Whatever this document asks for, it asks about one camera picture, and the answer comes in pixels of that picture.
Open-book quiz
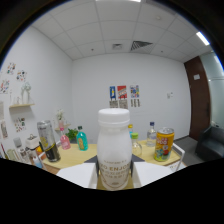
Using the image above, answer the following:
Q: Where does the wooden wall shelf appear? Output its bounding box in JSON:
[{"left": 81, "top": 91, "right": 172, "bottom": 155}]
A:
[{"left": 8, "top": 102, "right": 36, "bottom": 109}]

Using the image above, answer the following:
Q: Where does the white vase with flowers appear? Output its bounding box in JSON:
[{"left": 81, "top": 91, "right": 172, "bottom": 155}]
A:
[{"left": 54, "top": 109, "right": 66, "bottom": 129}]

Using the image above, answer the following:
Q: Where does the brown door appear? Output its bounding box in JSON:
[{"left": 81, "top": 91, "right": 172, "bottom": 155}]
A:
[{"left": 183, "top": 55, "right": 212, "bottom": 141}]

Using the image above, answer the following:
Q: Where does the clear bottle green cap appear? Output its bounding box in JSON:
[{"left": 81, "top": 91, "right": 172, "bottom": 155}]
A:
[{"left": 130, "top": 132, "right": 144, "bottom": 158}]

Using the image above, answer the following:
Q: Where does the ceiling air vent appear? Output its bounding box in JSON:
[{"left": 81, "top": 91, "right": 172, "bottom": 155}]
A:
[{"left": 130, "top": 40, "right": 154, "bottom": 52}]

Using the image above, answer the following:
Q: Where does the white kitchen appliance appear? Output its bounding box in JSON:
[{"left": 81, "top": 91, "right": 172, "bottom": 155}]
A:
[{"left": 25, "top": 134, "right": 41, "bottom": 151}]

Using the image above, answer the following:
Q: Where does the green potted plant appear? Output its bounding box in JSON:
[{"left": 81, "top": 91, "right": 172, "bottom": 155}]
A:
[{"left": 64, "top": 128, "right": 79, "bottom": 143}]

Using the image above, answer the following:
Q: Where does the blue wall poster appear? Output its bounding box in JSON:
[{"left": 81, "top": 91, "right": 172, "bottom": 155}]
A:
[{"left": 109, "top": 85, "right": 117, "bottom": 101}]

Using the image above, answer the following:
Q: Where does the ceiling light panel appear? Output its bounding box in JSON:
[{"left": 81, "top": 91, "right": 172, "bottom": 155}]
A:
[{"left": 195, "top": 31, "right": 211, "bottom": 47}]

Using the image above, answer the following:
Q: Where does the teal liquid bottle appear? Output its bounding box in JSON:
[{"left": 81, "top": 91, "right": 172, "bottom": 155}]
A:
[{"left": 75, "top": 125, "right": 89, "bottom": 152}]

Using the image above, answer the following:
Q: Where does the black and yellow can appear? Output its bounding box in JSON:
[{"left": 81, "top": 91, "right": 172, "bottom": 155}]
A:
[{"left": 36, "top": 119, "right": 62, "bottom": 163}]

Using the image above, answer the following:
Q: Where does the yellow cartoon print can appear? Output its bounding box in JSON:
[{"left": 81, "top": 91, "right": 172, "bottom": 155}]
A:
[{"left": 153, "top": 127, "right": 175, "bottom": 163}]

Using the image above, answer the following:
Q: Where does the white and blue cup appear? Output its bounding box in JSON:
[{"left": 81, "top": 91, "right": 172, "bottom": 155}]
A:
[{"left": 32, "top": 153, "right": 44, "bottom": 169}]

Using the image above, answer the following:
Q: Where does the red wall poster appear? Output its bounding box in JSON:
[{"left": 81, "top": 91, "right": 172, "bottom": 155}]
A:
[{"left": 117, "top": 85, "right": 128, "bottom": 100}]

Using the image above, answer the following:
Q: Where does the colourful wall poster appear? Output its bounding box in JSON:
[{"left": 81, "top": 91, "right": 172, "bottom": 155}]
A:
[{"left": 129, "top": 84, "right": 140, "bottom": 99}]

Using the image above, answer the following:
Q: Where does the pink liquid bottle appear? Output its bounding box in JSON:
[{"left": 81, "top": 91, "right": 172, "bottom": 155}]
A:
[{"left": 59, "top": 126, "right": 72, "bottom": 151}]

